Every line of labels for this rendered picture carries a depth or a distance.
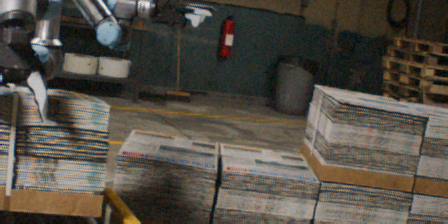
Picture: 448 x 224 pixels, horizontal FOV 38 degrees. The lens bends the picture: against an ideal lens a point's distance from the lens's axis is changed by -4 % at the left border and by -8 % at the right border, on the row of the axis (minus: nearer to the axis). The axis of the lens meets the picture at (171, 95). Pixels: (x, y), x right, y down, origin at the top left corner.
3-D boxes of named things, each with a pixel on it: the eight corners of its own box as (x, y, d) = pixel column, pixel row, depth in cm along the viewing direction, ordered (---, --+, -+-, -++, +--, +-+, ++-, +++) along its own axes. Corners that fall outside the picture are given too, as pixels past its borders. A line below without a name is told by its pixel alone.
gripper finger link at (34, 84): (53, 125, 123) (32, 83, 125) (58, 113, 118) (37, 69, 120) (38, 131, 121) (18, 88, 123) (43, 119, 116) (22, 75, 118)
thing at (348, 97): (313, 87, 217) (314, 83, 217) (393, 100, 217) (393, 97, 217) (336, 103, 181) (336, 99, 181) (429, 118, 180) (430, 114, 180)
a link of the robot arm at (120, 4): (110, 15, 232) (114, -9, 231) (140, 19, 230) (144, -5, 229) (104, 15, 224) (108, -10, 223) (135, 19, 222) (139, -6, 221)
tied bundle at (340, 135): (299, 152, 222) (311, 85, 219) (379, 164, 222) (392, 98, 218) (318, 182, 185) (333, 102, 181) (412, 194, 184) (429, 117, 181)
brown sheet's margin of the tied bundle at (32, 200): (74, 187, 156) (76, 169, 156) (102, 216, 129) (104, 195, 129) (9, 182, 151) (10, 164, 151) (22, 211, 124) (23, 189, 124)
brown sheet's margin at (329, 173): (299, 151, 222) (302, 138, 221) (378, 162, 221) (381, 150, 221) (319, 179, 184) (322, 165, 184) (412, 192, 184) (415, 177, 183)
